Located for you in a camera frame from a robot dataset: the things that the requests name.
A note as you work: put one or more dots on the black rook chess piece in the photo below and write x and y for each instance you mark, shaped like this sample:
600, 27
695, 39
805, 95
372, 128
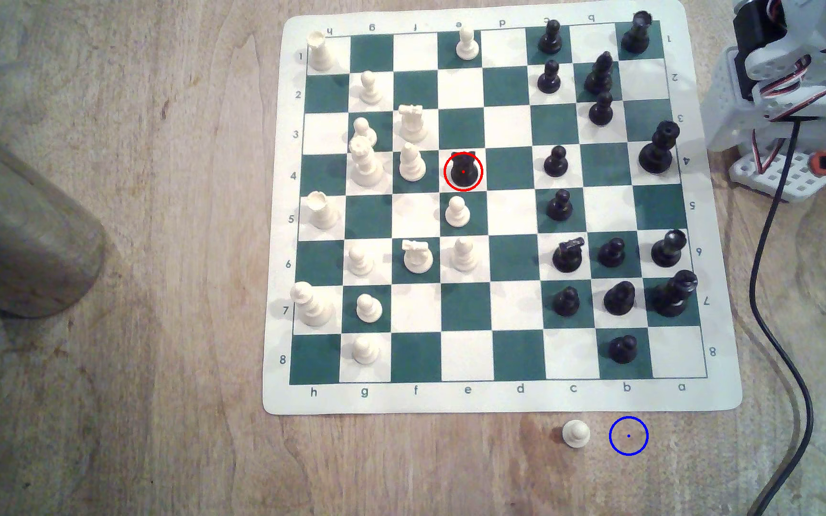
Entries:
636, 36
463, 172

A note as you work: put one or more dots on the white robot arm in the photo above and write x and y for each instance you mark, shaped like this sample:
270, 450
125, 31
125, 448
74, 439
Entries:
771, 61

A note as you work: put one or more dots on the white knight chess piece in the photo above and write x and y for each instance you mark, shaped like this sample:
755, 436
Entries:
413, 123
418, 257

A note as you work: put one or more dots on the white pawn chess piece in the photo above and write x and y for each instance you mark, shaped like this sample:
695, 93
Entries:
363, 130
464, 256
576, 434
457, 212
361, 261
368, 87
368, 309
365, 350
467, 44

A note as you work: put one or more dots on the white bishop chess piece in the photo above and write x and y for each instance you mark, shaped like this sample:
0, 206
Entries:
411, 163

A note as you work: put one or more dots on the white rook chess piece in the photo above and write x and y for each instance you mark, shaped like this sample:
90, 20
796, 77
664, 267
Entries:
320, 53
322, 211

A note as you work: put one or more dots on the white queen chess piece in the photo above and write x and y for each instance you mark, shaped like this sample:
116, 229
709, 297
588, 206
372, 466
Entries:
365, 166

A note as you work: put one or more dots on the green and white chess mat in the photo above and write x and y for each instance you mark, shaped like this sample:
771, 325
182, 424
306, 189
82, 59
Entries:
510, 211

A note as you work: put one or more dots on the white king chess piece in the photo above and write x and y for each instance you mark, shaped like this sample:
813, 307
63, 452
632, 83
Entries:
310, 306

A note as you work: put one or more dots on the black pawn chess piece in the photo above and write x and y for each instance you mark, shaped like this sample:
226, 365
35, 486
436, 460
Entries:
611, 254
601, 110
556, 163
566, 302
548, 77
623, 349
560, 206
550, 39

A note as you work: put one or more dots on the black bishop chess piece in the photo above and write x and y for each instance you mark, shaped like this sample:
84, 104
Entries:
619, 299
599, 74

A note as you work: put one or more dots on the black king chess piece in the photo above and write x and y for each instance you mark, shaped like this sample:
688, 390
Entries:
673, 295

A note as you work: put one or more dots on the black queen chess piece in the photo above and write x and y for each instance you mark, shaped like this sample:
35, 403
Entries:
657, 150

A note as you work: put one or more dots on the metal cylinder tumbler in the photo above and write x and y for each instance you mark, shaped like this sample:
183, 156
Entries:
18, 229

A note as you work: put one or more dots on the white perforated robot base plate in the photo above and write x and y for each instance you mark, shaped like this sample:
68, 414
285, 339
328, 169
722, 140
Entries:
779, 180

